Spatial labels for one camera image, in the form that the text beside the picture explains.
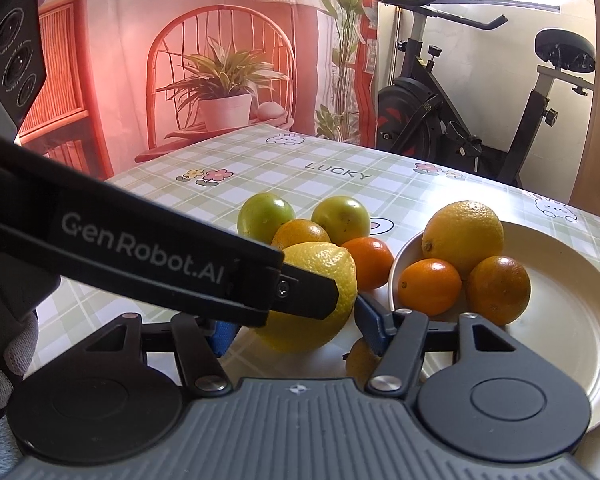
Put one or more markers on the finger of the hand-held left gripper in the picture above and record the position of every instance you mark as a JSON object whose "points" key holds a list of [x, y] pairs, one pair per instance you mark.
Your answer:
{"points": [[307, 292]]}

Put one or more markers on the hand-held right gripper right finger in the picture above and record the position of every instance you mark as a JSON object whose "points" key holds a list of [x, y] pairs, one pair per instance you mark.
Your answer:
{"points": [[372, 327]]}

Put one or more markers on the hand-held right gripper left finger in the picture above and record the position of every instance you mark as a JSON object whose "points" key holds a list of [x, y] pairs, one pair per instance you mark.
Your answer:
{"points": [[224, 336]]}

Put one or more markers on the yellow lemon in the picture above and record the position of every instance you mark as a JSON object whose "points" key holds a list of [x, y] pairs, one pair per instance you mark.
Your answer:
{"points": [[462, 237], [325, 265]]}

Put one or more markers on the small tan fruit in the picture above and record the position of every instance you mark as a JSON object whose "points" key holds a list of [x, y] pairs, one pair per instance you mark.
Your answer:
{"points": [[359, 366]]}

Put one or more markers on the small bright mandarin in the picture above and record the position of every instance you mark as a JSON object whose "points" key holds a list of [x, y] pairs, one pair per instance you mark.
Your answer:
{"points": [[367, 262]]}

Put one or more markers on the green citrus fruit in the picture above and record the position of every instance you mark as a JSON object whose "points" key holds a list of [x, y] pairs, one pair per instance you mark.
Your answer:
{"points": [[340, 220], [266, 216]]}

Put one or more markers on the dark orange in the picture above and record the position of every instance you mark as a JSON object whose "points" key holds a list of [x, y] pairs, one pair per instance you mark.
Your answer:
{"points": [[497, 289]]}

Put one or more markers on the cream round plate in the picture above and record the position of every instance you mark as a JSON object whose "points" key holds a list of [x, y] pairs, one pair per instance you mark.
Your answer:
{"points": [[570, 320]]}

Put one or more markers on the person's left hand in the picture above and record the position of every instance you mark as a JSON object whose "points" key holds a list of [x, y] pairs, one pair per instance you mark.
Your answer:
{"points": [[22, 352]]}

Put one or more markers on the green plaid tablecloth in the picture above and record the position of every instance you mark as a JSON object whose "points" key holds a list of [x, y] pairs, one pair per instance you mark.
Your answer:
{"points": [[280, 170]]}

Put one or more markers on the printed backdrop cloth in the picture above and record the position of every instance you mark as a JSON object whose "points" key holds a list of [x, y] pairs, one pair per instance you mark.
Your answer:
{"points": [[130, 60]]}

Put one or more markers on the black exercise bike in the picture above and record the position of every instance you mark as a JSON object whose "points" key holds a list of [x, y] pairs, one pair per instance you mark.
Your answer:
{"points": [[430, 110]]}

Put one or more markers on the metal stand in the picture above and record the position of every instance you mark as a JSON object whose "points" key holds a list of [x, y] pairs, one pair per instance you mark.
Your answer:
{"points": [[397, 45]]}

